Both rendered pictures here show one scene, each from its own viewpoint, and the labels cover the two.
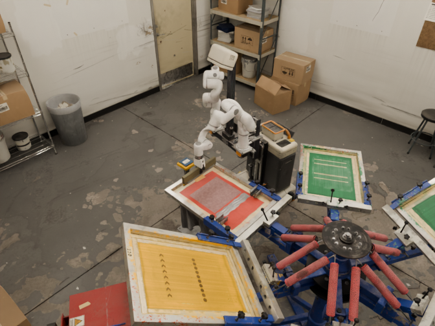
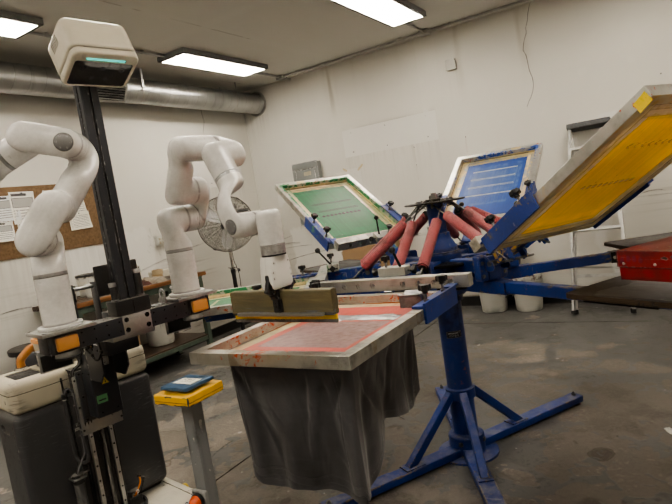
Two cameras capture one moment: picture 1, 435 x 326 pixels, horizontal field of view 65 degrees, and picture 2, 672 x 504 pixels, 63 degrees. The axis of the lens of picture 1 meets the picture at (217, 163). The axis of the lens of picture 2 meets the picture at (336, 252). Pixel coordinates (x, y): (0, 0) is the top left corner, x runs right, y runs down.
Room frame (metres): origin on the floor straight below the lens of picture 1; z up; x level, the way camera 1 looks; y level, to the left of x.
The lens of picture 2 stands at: (2.40, 1.80, 1.38)
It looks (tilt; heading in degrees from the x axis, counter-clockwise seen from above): 5 degrees down; 259
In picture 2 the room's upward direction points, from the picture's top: 9 degrees counter-clockwise
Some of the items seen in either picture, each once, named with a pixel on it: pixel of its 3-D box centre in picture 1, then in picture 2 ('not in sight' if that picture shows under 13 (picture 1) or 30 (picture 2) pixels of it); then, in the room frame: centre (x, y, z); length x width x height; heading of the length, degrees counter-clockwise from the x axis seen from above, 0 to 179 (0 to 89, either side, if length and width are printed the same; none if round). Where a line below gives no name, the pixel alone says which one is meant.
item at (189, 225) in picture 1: (199, 224); (391, 398); (1.99, 0.15, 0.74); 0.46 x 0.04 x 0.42; 47
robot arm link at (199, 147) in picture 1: (202, 147); (263, 227); (2.29, 0.12, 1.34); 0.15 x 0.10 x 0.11; 128
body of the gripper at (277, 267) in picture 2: (199, 160); (276, 269); (2.28, 0.16, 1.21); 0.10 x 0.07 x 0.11; 47
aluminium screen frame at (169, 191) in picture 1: (221, 196); (334, 323); (2.10, -0.03, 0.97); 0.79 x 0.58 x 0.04; 47
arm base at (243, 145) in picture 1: (244, 140); (181, 272); (2.59, -0.24, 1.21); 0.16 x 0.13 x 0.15; 126
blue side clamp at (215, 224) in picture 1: (219, 229); (436, 303); (1.73, -0.02, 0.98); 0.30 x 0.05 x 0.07; 47
